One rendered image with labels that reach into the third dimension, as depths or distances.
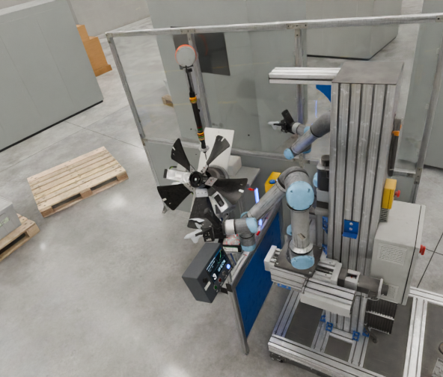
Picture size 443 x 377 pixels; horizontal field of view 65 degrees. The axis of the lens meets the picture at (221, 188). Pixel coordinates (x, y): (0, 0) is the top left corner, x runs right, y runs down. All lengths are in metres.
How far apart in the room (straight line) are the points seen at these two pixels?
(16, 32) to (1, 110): 1.37
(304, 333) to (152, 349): 1.23
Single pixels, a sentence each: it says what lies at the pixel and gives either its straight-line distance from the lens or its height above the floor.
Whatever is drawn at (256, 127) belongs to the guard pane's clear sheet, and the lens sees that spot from 2.99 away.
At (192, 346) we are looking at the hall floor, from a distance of 3.08.
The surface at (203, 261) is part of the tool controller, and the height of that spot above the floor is 1.25.
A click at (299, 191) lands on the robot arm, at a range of 1.54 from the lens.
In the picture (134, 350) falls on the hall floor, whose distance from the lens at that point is 3.23.
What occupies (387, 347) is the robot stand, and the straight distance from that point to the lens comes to 2.81.
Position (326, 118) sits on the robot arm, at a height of 1.67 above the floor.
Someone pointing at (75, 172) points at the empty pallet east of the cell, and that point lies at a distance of 5.50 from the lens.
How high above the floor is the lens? 2.62
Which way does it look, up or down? 36 degrees down
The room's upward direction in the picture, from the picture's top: 12 degrees counter-clockwise
